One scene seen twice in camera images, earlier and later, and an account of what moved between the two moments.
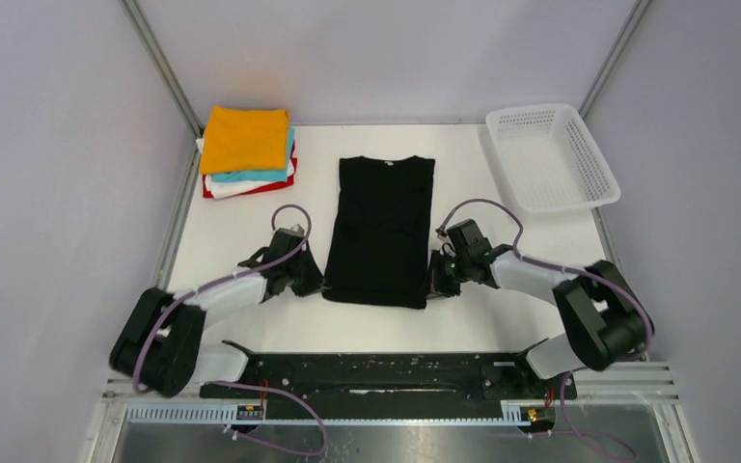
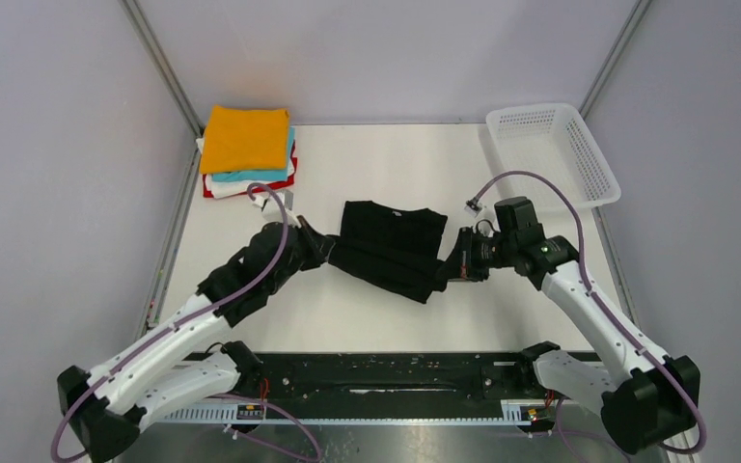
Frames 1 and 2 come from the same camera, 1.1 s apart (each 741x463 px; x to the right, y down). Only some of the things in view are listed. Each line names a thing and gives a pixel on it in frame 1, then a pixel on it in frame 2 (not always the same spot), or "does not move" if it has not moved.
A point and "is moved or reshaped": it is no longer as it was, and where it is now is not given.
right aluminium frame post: (615, 58) does not move
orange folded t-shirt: (237, 140) does not move
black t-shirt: (379, 246) is moved or reshaped
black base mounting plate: (392, 379) does not move
